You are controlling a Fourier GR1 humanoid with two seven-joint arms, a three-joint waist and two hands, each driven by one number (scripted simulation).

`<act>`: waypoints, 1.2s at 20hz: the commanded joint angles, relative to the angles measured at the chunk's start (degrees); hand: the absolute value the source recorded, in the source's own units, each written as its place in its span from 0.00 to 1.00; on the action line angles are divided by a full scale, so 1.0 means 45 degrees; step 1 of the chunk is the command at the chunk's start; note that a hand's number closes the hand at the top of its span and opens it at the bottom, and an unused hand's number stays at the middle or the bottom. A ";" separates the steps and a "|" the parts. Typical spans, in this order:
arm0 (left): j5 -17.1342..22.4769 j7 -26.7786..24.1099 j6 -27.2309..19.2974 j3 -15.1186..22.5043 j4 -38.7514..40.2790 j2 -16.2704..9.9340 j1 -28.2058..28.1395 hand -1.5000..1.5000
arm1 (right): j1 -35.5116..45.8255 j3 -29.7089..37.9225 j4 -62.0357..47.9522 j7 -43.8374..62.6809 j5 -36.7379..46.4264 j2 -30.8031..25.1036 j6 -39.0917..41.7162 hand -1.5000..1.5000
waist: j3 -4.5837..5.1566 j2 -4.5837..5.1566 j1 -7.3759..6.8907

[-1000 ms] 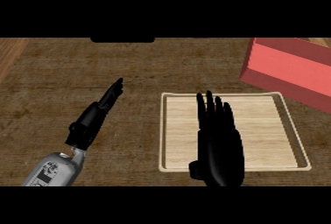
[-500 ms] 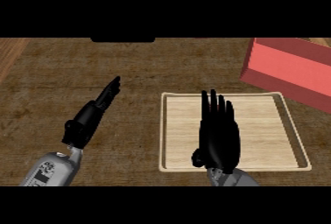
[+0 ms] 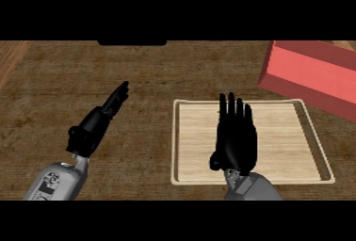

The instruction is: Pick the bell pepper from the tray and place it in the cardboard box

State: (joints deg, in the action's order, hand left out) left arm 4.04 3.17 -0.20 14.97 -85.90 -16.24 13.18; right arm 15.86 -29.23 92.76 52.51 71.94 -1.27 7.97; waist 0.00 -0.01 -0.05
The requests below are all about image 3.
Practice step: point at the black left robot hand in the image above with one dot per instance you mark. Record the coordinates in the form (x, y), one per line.
(92, 128)

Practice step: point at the pale wooden tray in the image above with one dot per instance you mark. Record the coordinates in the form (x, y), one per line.
(278, 141)

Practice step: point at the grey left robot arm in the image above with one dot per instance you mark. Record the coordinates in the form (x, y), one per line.
(55, 182)

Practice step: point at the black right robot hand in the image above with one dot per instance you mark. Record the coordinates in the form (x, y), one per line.
(237, 138)

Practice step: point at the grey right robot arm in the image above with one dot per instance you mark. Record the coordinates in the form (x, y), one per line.
(250, 186)

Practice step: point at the black flat object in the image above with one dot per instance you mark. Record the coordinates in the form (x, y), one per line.
(132, 42)

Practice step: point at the red cardboard box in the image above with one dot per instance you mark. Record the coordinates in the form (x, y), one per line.
(311, 75)

